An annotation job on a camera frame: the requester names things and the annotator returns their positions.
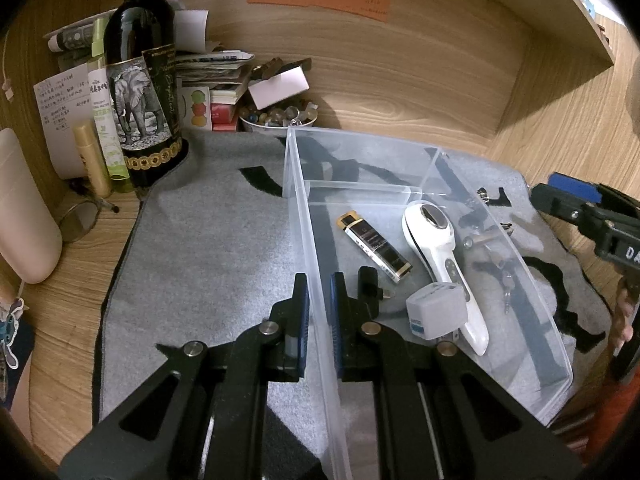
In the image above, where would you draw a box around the handwritten paper note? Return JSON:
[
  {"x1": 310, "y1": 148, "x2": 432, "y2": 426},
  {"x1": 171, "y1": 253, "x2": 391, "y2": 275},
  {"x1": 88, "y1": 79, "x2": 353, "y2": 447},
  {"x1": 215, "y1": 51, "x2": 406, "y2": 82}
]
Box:
[{"x1": 34, "y1": 64, "x2": 98, "y2": 180}]

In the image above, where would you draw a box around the dark brown clip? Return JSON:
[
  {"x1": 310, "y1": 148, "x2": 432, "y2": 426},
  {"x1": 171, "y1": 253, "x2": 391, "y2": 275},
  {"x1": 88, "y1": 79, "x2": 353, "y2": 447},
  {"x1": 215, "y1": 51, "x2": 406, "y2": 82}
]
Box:
[{"x1": 252, "y1": 58, "x2": 313, "y2": 81}]

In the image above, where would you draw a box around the yellow tube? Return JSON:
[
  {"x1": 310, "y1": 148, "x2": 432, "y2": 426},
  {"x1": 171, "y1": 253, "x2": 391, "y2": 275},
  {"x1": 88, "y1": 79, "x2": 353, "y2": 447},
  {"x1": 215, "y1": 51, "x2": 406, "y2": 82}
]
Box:
[{"x1": 72, "y1": 122, "x2": 113, "y2": 198}]

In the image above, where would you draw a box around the person's right hand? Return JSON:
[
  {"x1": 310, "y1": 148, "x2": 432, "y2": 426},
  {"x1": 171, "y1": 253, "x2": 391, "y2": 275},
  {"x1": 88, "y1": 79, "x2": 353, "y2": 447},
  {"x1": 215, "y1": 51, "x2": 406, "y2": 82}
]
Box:
[{"x1": 614, "y1": 272, "x2": 640, "y2": 356}]

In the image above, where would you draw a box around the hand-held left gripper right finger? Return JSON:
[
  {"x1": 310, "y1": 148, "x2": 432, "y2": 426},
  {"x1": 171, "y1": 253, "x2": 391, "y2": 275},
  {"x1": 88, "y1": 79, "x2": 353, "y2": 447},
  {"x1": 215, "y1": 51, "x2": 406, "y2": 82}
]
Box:
[{"x1": 330, "y1": 271, "x2": 583, "y2": 480}]

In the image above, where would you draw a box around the orange clothing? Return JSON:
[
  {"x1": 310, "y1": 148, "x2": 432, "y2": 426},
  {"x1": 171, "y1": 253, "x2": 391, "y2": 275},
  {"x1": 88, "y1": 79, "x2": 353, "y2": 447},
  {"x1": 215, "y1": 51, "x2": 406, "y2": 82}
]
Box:
[{"x1": 585, "y1": 350, "x2": 640, "y2": 466}]

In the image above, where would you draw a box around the clear plastic bin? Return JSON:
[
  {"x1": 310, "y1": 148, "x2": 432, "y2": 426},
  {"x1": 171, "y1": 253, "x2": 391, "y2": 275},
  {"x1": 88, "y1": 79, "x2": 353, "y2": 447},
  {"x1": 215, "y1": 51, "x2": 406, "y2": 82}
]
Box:
[{"x1": 282, "y1": 127, "x2": 575, "y2": 480}]

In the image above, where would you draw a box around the black gold lighter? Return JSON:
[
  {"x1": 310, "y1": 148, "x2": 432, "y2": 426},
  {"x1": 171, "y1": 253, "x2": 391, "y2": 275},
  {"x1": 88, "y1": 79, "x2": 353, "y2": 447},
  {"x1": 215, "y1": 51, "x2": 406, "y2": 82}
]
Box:
[{"x1": 336, "y1": 211, "x2": 414, "y2": 282}]

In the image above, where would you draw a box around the white charger plug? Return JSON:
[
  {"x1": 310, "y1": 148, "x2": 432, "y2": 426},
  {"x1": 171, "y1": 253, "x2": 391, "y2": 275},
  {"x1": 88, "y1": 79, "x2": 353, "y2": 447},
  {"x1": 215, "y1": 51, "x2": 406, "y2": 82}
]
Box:
[{"x1": 405, "y1": 282, "x2": 468, "y2": 346}]

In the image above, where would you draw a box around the beige hanging cord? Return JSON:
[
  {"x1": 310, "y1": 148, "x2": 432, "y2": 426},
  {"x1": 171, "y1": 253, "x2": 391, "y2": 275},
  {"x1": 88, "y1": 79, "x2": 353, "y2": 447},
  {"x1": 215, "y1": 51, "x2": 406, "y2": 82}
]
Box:
[{"x1": 0, "y1": 30, "x2": 16, "y2": 103}]

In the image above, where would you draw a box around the red white box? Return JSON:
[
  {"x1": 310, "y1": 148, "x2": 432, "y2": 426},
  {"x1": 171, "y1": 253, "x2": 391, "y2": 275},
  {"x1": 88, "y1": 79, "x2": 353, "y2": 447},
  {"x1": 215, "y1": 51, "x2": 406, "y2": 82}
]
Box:
[{"x1": 210, "y1": 87, "x2": 246, "y2": 133}]

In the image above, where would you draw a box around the printed paper card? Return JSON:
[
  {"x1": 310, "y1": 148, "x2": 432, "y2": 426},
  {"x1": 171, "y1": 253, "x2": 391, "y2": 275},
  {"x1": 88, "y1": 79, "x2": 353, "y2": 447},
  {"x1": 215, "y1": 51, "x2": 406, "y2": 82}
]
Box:
[{"x1": 0, "y1": 297, "x2": 26, "y2": 371}]

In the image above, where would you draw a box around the metal key bunch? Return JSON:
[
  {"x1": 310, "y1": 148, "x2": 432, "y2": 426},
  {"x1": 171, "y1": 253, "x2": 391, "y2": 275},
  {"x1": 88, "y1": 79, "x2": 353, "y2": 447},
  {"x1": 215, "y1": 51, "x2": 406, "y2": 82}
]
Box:
[{"x1": 460, "y1": 185, "x2": 518, "y2": 316}]

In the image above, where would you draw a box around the green white tube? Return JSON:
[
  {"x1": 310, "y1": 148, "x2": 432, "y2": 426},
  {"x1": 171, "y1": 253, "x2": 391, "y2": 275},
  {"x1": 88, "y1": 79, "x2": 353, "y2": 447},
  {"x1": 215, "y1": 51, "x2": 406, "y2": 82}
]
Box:
[{"x1": 87, "y1": 17, "x2": 133, "y2": 193}]

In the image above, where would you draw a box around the card with coloured dots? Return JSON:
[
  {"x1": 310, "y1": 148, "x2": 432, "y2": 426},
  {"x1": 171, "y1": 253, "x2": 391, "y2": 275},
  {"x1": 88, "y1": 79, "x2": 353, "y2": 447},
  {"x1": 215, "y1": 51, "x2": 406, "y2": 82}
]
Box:
[{"x1": 182, "y1": 87, "x2": 211, "y2": 128}]

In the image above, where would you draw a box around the round metal-rim lens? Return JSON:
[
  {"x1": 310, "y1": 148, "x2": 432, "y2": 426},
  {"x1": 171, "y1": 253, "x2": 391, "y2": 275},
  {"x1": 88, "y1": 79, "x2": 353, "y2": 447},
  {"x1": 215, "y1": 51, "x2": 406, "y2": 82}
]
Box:
[{"x1": 55, "y1": 200, "x2": 101, "y2": 243}]

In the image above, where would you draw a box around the dark wine bottle elephant label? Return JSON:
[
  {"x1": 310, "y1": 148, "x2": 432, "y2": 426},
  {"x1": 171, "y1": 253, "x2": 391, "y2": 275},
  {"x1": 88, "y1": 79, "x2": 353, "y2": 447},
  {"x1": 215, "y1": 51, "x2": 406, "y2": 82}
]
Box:
[{"x1": 103, "y1": 0, "x2": 191, "y2": 188}]

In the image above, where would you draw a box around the stack of papers and booklets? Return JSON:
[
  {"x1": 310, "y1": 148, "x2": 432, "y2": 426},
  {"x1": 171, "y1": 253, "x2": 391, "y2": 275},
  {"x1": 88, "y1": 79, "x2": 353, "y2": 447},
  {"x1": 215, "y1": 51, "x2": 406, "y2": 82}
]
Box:
[{"x1": 42, "y1": 0, "x2": 256, "y2": 133}]

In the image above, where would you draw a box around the white bowl of beads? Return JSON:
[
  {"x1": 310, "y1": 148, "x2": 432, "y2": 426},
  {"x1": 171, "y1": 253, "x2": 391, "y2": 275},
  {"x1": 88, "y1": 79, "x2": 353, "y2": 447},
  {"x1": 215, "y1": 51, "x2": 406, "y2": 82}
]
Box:
[{"x1": 239, "y1": 102, "x2": 319, "y2": 133}]

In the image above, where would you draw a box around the white handheld massager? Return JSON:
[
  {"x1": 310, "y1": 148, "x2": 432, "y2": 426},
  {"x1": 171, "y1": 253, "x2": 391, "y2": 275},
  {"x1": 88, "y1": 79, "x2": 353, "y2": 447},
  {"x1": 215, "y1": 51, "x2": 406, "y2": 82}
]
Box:
[{"x1": 401, "y1": 200, "x2": 490, "y2": 357}]

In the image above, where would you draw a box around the white folded card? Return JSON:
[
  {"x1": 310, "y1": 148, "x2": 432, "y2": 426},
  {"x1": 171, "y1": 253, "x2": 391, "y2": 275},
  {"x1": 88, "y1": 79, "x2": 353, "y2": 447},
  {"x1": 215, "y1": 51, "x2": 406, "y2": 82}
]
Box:
[{"x1": 248, "y1": 66, "x2": 310, "y2": 106}]

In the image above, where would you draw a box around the black clip mount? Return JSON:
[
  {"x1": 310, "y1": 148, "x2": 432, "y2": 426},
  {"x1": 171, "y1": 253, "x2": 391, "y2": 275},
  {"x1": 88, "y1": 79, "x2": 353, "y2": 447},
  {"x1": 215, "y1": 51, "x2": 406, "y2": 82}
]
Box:
[{"x1": 357, "y1": 266, "x2": 396, "y2": 311}]

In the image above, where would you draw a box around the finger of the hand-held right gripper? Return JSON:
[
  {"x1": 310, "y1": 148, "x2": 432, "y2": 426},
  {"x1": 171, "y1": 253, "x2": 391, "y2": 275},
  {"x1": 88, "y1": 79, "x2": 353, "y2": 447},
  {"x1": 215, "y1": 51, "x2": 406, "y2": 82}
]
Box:
[
  {"x1": 547, "y1": 172, "x2": 631, "y2": 213},
  {"x1": 530, "y1": 184, "x2": 610, "y2": 237}
]

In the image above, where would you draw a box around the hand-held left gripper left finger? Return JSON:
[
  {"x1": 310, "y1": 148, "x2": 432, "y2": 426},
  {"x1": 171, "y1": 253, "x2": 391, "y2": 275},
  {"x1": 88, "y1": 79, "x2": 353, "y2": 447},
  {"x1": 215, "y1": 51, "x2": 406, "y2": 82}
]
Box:
[{"x1": 59, "y1": 272, "x2": 313, "y2": 480}]

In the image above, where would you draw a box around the grey letter-print mat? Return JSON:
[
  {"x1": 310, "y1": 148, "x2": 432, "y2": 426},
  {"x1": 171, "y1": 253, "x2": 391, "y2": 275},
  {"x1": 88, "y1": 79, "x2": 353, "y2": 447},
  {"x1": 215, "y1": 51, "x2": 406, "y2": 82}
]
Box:
[{"x1": 92, "y1": 132, "x2": 613, "y2": 480}]

